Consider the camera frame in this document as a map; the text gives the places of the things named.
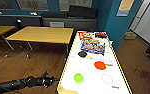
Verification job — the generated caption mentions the green plate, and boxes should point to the green plate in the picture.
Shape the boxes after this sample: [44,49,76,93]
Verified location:
[73,73,85,85]

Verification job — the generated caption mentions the yellow air hockey table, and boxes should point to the yellow air hockey table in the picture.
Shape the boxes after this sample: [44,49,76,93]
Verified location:
[55,31,134,94]

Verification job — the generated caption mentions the red air hockey striker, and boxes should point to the red air hockey striker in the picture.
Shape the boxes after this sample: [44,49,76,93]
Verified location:
[93,60,114,71]

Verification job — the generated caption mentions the colourful snack packets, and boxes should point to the colourful snack packets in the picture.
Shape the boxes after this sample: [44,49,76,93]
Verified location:
[80,39,107,56]

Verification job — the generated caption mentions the orange red snack bag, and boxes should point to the orange red snack bag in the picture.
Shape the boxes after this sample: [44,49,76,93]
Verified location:
[77,31,95,42]

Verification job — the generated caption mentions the white rectangular sign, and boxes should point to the white rectangular sign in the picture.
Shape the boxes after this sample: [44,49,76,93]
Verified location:
[50,21,66,29]

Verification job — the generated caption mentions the dark sofa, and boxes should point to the dark sofa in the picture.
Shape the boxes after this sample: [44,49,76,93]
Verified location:
[41,5,99,33]

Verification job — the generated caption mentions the black and red box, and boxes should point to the black and red box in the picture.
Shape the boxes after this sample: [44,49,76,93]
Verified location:
[94,31,109,39]

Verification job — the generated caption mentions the dark low bench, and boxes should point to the dark low bench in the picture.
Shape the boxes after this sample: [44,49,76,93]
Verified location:
[0,14,44,30]

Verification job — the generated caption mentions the interior glass window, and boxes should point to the interior glass window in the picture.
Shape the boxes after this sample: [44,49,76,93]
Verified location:
[58,0,94,12]
[0,0,16,11]
[15,0,50,12]

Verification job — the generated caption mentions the woven brown basket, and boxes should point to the woven brown basket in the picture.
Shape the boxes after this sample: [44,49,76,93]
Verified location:
[123,30,138,41]

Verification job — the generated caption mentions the yellow wall poster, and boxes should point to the yellow wall poster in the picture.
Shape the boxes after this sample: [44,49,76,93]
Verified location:
[116,0,136,18]

